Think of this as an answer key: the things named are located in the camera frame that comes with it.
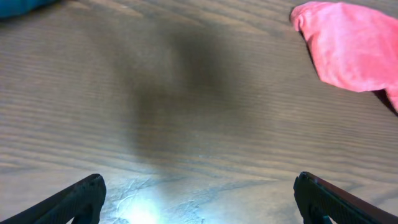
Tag folded navy blue garment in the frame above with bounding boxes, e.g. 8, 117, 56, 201
0, 0, 59, 19

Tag red t-shirt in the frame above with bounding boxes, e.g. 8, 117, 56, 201
290, 1, 397, 108

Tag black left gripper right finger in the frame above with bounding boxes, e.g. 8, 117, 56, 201
294, 172, 397, 224

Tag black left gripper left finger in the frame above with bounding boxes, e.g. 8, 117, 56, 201
1, 174, 106, 224

